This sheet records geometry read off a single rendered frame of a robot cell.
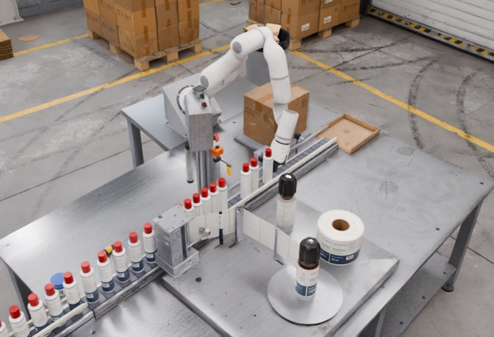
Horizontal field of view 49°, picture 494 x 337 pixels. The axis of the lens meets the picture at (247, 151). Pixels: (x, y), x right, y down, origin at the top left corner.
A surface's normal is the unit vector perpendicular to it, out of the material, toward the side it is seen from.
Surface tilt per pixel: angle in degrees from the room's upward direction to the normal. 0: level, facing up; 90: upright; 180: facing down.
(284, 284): 0
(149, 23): 91
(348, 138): 0
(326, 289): 0
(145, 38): 88
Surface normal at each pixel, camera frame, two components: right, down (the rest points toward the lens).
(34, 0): 0.63, 0.45
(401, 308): 0.00, -0.83
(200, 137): 0.20, 0.57
